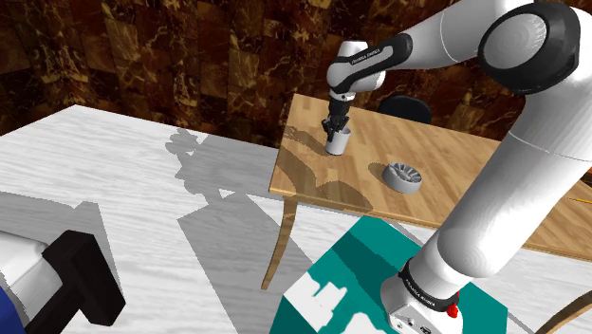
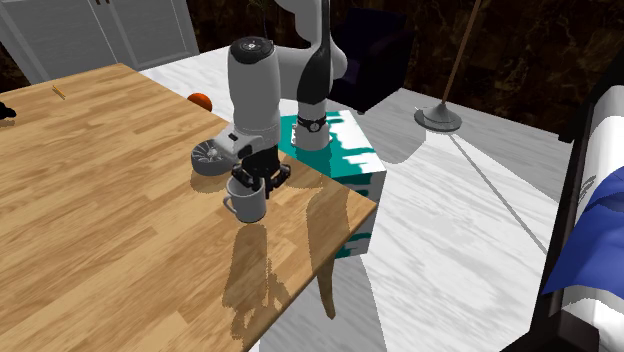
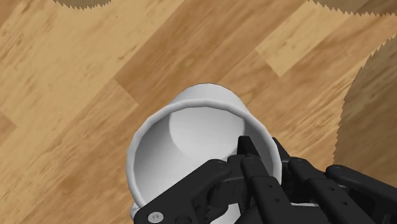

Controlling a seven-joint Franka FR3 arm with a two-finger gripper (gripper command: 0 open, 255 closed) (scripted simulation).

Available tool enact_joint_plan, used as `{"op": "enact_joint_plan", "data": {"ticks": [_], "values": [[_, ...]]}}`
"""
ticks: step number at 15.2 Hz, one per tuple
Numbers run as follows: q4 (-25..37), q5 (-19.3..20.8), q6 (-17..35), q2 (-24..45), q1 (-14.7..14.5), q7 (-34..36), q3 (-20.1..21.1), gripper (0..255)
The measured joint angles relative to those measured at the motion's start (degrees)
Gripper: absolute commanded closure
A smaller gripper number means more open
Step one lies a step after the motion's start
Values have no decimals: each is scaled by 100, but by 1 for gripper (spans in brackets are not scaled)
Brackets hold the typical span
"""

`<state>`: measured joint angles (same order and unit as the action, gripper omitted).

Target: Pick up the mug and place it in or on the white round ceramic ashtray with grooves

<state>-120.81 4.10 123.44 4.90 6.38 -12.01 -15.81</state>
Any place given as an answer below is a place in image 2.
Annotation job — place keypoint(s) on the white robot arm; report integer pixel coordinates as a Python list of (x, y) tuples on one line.
[(256, 92)]

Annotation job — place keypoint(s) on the small yellow pencil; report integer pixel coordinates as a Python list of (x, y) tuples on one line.
[(59, 91)]

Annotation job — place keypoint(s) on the small black object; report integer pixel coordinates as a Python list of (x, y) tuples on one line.
[(6, 111)]

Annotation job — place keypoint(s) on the wooden table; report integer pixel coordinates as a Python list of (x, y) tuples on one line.
[(97, 195)]

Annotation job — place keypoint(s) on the grey floor lamp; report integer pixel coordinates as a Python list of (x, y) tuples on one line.
[(438, 117)]

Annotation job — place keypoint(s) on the white cabinet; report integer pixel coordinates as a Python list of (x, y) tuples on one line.
[(97, 34)]

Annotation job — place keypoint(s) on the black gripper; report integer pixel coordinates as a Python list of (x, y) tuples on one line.
[(261, 163)]

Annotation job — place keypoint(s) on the orange ball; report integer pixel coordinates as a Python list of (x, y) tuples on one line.
[(201, 100)]

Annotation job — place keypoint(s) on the grey mug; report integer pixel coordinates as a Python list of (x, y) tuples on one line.
[(251, 204)]

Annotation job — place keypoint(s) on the bed with blue blanket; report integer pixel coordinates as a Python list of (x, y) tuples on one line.
[(597, 234)]

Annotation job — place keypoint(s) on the dark armchair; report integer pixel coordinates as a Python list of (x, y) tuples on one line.
[(375, 63)]

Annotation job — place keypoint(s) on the teal and white robot stand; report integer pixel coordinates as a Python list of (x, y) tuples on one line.
[(360, 158)]

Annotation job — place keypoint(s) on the grey ribbed round dish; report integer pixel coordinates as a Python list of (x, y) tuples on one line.
[(207, 161)]

